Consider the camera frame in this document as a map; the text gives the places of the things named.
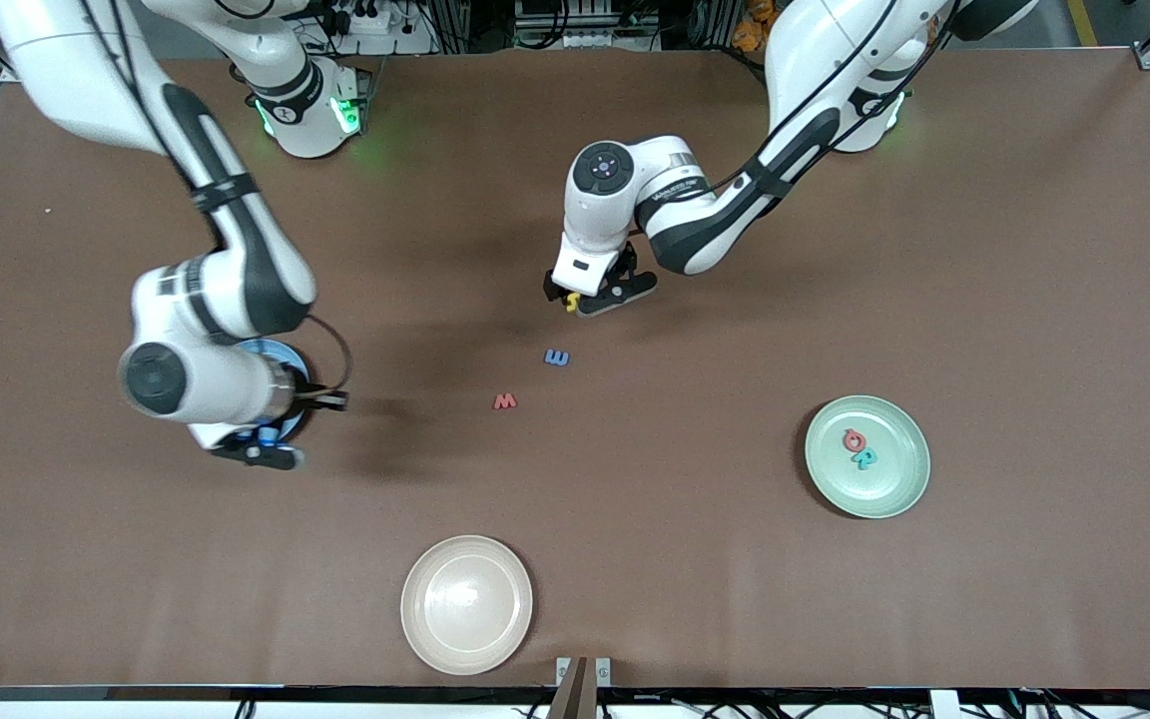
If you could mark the yellow capital letter H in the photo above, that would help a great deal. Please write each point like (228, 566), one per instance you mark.
(571, 300)

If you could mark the blue small letter m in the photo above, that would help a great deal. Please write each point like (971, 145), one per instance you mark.
(566, 358)

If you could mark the red small letter w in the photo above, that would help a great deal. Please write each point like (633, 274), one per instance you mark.
(505, 402)

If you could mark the red capital letter Q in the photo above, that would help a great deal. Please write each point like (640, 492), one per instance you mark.
(846, 439)

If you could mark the teal capital letter R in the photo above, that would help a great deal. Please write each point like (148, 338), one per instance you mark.
(865, 460)

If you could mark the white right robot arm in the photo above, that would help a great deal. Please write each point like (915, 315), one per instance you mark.
(66, 60)

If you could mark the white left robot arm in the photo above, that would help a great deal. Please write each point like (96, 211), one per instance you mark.
(835, 50)

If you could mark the blue plate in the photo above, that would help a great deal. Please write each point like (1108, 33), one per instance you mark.
(271, 346)

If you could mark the beige plate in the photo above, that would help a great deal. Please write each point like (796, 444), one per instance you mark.
(467, 605)

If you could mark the white power strip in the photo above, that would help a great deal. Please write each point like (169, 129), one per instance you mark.
(375, 42)

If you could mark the orange packets pile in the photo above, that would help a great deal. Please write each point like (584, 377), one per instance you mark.
(750, 35)

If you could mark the green plate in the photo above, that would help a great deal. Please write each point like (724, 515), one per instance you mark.
(894, 479)

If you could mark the metal mount bracket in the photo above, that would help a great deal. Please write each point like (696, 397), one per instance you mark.
(575, 699)

